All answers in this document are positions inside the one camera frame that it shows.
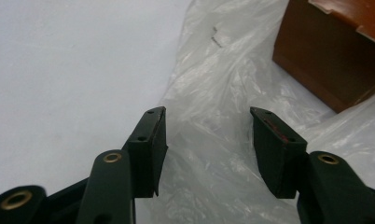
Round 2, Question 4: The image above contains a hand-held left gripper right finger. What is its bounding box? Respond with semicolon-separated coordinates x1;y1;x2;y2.
249;106;375;224

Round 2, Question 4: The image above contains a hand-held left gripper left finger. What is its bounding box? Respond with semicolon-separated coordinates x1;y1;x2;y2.
76;105;169;224

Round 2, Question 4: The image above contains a clear plastic bag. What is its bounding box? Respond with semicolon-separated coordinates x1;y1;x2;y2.
134;0;375;224

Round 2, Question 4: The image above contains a plastic storage bin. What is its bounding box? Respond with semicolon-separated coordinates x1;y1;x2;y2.
271;0;375;114

